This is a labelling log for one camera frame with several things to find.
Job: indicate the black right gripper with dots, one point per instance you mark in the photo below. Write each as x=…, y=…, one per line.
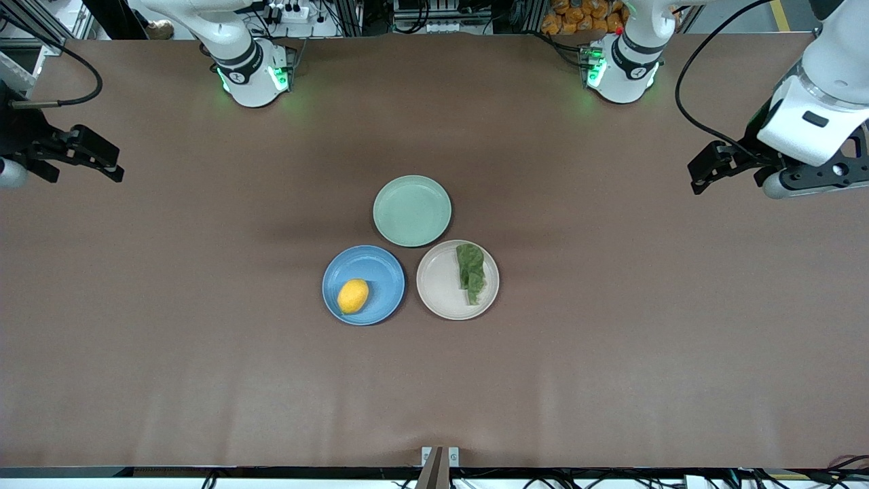
x=20, y=139

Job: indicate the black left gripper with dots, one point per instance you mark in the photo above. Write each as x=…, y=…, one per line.
x=755, y=145

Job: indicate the green lettuce leaf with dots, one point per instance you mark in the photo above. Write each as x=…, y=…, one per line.
x=471, y=272

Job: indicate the yellow lemon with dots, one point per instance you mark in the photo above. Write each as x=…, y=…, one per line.
x=353, y=296

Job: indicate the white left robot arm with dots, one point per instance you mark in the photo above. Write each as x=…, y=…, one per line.
x=828, y=75

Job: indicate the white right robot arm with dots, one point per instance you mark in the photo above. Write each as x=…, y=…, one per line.
x=248, y=81

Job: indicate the orange packaged goods pile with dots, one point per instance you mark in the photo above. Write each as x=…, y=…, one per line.
x=580, y=17

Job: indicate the white power strip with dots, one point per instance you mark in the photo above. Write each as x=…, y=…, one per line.
x=293, y=11

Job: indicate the beige plate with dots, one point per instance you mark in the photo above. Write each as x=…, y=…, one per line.
x=441, y=282

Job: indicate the blue plate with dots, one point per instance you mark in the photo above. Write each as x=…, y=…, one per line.
x=380, y=272

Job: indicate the pale green plate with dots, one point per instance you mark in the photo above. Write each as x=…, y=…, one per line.
x=412, y=210

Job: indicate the metal table edge bracket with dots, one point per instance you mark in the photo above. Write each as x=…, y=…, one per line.
x=439, y=465

